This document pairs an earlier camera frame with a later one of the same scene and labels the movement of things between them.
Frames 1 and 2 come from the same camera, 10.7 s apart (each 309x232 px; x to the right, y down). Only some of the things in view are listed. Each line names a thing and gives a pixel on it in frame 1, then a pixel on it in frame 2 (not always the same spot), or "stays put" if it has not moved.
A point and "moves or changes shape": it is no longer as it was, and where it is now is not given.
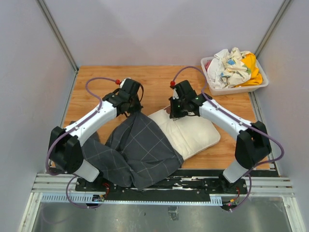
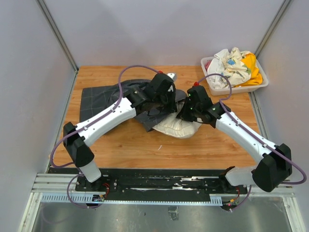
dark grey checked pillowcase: [136, 153] -> [95, 95]
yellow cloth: [256, 77] stays put
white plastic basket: [234, 91] stays put
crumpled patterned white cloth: [227, 70] stays put
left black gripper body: [135, 105] -> [166, 103]
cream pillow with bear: [193, 134] moves or changes shape
